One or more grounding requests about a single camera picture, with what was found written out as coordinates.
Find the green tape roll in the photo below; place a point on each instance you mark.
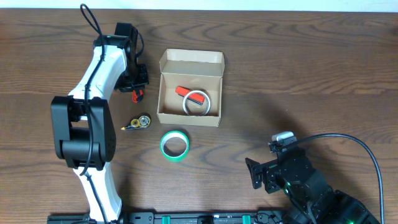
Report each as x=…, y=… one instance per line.
x=174, y=146

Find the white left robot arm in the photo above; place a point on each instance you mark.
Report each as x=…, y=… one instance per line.
x=83, y=129

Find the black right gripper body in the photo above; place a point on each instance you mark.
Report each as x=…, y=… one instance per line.
x=269, y=175

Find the yellow black correction tape dispenser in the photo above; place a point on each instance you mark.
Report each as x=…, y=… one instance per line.
x=141, y=121

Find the red utility knife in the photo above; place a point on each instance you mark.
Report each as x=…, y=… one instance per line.
x=137, y=95

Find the white tape roll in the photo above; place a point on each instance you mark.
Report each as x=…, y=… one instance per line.
x=202, y=93

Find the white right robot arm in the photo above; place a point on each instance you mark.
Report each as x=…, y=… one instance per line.
x=313, y=199

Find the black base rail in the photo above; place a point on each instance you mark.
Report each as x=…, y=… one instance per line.
x=266, y=216

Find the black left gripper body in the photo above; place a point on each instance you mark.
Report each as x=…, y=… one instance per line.
x=135, y=83

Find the red black stapler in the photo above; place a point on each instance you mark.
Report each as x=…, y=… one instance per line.
x=194, y=97

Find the open cardboard box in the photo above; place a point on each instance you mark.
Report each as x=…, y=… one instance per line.
x=194, y=70

